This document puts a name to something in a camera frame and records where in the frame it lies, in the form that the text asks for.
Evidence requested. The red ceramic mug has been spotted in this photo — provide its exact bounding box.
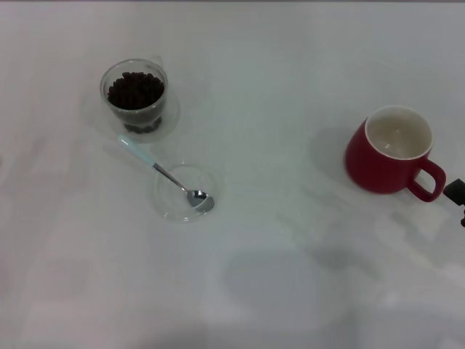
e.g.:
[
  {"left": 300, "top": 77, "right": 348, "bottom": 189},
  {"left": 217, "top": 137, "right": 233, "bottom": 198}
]
[{"left": 344, "top": 105, "right": 447, "bottom": 203}]

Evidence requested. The blue-handled metal spoon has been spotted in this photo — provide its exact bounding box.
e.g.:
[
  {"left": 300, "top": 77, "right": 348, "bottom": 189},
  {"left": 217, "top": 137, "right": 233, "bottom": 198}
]
[{"left": 116, "top": 135, "right": 216, "bottom": 213}]

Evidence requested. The coffee beans pile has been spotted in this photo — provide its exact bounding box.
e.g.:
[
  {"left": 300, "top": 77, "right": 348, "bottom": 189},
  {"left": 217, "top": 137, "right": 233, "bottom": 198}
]
[{"left": 107, "top": 71, "right": 165, "bottom": 111}]

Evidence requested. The small clear glass dish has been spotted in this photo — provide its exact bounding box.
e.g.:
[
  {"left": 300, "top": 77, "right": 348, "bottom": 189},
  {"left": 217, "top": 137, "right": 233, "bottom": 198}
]
[{"left": 151, "top": 163, "right": 221, "bottom": 225}]

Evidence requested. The double-wall glass cup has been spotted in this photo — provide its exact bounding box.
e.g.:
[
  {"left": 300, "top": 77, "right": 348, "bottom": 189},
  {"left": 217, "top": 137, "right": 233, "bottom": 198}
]
[{"left": 100, "top": 54, "right": 170, "bottom": 136}]

